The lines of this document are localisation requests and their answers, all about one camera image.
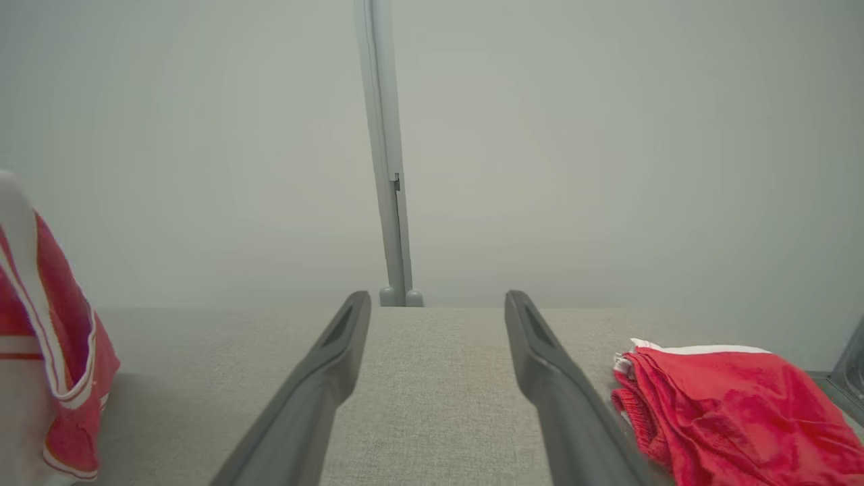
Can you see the grey cylindrical post cap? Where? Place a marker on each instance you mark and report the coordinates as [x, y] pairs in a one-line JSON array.
[[414, 299], [387, 298]]

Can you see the grey partition post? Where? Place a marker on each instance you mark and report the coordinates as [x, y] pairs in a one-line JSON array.
[[385, 135]]

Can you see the red shorts with white stripes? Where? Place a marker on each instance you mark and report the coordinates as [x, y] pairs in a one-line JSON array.
[[736, 412]]

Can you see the red Bulls jersey white sleeves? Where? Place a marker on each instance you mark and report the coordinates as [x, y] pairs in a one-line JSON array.
[[61, 317]]

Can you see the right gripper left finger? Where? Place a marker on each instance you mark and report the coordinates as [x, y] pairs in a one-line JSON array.
[[304, 405]]

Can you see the grey baseboard rail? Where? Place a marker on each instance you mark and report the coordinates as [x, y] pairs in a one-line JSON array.
[[852, 368]]

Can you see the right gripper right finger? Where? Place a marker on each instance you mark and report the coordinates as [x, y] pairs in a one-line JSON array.
[[574, 418]]

